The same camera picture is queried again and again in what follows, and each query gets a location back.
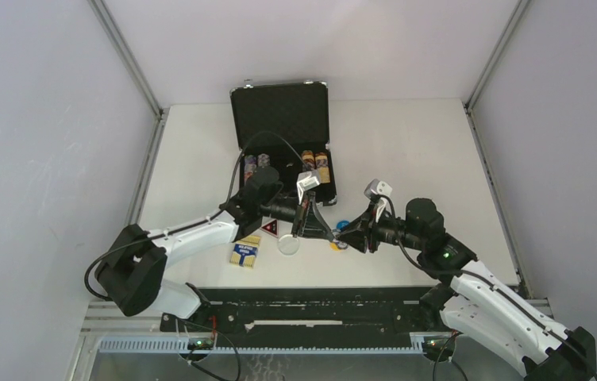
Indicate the yellow big blind button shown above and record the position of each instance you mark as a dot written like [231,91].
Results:
[343,247]

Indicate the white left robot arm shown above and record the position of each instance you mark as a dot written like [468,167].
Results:
[132,271]

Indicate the left chip row purple end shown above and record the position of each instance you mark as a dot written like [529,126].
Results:
[250,166]

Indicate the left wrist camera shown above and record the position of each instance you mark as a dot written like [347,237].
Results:
[307,180]

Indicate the right chip row yellow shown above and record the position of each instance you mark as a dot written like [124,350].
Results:
[322,165]

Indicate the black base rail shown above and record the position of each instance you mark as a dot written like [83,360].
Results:
[314,318]

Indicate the black aluminium poker case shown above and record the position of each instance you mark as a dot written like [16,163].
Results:
[283,120]

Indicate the white dealer button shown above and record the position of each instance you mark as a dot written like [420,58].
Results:
[288,245]

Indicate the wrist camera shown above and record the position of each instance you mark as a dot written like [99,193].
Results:
[307,180]
[376,188]

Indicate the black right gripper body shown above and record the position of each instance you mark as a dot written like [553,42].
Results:
[369,227]

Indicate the right chip row orange blue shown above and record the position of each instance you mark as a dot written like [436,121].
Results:
[308,160]

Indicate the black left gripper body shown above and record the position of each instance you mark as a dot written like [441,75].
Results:
[300,214]

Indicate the yellow blue card deck box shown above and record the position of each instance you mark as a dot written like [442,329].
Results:
[245,251]

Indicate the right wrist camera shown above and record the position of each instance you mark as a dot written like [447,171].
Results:
[376,188]

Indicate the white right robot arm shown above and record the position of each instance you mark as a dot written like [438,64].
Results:
[470,299]

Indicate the blue small blind button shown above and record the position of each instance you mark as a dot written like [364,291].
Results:
[341,225]

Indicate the triangular all in button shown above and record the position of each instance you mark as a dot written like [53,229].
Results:
[271,228]

